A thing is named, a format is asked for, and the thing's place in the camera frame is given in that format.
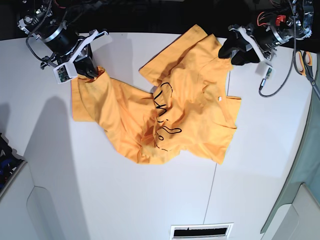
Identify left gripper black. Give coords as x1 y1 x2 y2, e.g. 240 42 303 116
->
218 31 260 66

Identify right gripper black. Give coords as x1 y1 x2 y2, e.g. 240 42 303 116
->
73 47 98 78

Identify orange yellow t-shirt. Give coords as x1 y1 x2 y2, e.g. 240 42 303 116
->
71 25 242 165

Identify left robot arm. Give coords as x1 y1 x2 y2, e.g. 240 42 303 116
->
218 0 315 66

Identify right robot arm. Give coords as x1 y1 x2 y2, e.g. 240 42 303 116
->
17 0 103 83

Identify orange grey scissors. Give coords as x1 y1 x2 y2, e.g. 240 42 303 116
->
294 50 320 99

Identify box of dark items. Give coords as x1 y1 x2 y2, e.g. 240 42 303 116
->
0 133 26 194

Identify white slotted vent panel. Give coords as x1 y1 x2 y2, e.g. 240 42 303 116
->
169 223 234 240

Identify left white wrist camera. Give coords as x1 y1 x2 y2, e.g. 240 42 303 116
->
228 24 275 81

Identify braided camera cable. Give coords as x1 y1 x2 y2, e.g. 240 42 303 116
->
258 0 299 98

